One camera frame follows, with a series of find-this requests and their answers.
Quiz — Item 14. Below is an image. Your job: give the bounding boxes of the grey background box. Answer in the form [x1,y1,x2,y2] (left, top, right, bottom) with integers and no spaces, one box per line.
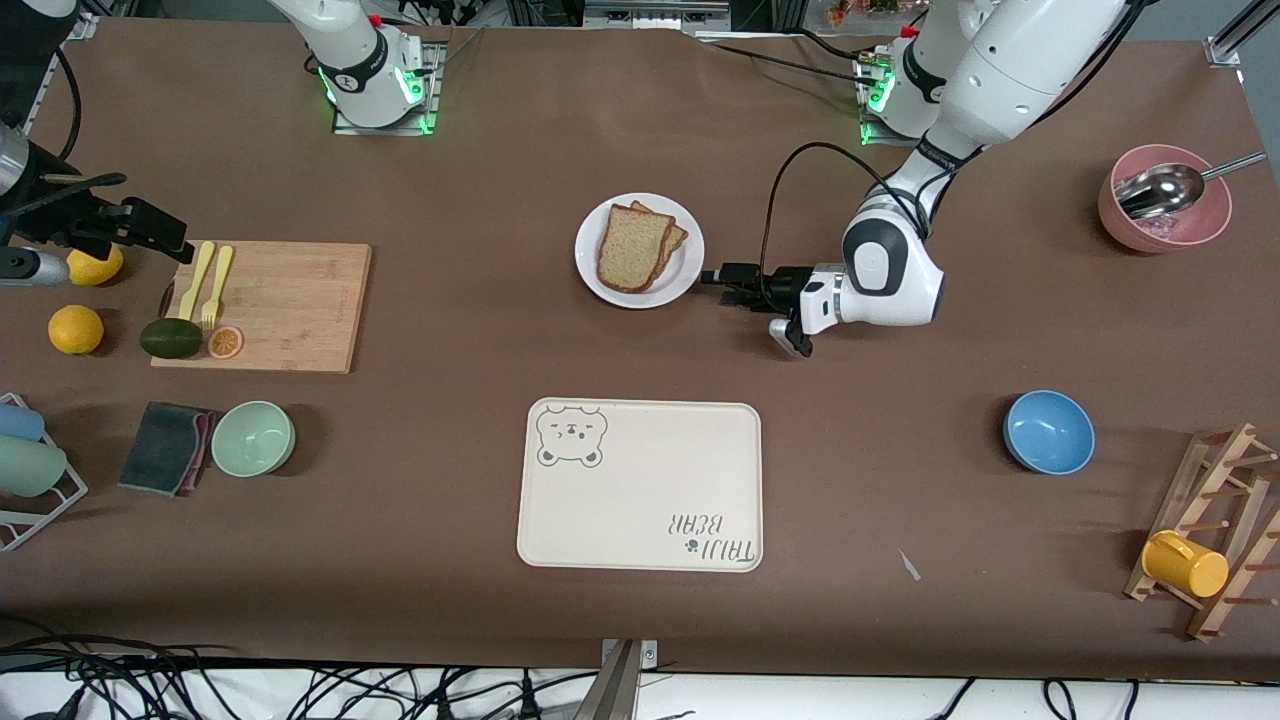
[583,0,733,33]

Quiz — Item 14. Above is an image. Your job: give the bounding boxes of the aluminium frame profile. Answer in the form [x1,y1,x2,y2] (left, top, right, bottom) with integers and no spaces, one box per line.
[1205,0,1280,69]
[20,10,98,136]

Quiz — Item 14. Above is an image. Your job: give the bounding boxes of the clear plastic ice cubes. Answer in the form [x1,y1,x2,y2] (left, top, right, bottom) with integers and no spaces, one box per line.
[1130,210,1201,243]

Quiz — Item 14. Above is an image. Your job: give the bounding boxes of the dark grey folded cloth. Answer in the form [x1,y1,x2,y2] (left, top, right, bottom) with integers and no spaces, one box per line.
[118,401,216,497]

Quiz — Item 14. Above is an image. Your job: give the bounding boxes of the metal table edge bracket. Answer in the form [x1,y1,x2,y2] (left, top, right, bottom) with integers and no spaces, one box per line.
[597,638,661,720]

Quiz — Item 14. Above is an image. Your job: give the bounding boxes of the light green bowl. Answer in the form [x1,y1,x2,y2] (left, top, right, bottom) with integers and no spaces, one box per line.
[210,400,297,478]

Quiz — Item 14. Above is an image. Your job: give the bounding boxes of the yellow plastic knife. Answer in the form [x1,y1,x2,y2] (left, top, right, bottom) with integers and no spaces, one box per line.
[178,240,216,322]

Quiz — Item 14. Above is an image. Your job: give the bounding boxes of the wooden peg rack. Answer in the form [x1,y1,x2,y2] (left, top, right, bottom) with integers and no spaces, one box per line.
[1123,422,1280,643]

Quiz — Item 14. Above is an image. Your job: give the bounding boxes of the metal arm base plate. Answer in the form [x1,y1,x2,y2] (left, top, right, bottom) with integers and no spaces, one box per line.
[856,50,936,149]
[332,40,441,137]

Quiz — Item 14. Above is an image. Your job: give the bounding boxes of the yellow lemon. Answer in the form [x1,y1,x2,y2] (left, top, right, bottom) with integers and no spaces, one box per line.
[48,304,105,356]
[66,245,125,288]

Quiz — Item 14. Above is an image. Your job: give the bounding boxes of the pale green cup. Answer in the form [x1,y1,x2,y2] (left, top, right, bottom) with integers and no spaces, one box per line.
[0,435,69,498]

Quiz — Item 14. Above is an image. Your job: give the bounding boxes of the pink bowl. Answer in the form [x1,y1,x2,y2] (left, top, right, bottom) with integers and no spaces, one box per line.
[1098,144,1233,255]

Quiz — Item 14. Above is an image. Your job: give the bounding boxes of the toast bread slice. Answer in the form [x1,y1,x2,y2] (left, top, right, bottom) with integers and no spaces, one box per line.
[598,205,677,294]
[630,200,690,283]

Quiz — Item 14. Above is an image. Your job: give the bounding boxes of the dark green avocado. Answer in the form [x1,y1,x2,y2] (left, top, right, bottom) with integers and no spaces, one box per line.
[139,318,205,360]

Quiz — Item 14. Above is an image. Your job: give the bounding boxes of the yellow plastic fork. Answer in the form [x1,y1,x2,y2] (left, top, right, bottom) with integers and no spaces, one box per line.
[201,245,235,332]

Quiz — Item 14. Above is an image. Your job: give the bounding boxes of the light blue cup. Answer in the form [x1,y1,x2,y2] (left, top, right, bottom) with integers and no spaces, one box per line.
[0,402,46,443]

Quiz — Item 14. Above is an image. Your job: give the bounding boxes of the metal scoop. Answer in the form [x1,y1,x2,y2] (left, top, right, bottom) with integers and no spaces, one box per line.
[1115,150,1268,221]

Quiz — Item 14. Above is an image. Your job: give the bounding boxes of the black floor cable bundle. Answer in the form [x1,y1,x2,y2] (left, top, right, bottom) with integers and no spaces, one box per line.
[0,625,601,720]

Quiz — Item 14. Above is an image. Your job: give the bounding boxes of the white wire rack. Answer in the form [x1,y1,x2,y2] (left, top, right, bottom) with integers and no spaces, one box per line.
[0,392,89,553]

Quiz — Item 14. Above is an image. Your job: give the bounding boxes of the pink folded cloth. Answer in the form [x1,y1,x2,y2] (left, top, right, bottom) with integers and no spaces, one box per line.
[190,410,219,491]

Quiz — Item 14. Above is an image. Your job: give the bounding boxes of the wooden cutting board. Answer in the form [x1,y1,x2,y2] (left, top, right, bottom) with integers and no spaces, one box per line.
[150,240,373,376]

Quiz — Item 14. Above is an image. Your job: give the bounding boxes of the cream bear print tray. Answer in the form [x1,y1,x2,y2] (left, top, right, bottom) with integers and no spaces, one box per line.
[516,398,764,574]

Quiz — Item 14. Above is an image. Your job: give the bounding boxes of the yellow mug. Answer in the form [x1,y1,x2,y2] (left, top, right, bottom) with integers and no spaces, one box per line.
[1141,530,1230,599]

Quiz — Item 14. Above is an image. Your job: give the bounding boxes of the blue bowl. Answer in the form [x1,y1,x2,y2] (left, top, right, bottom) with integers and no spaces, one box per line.
[1003,389,1096,476]

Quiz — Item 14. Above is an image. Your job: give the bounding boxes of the white round plate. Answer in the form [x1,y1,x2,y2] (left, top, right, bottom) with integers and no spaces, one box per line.
[574,192,706,310]

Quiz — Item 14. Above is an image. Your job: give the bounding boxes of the black table cable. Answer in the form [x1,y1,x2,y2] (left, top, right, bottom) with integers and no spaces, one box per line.
[700,30,891,91]

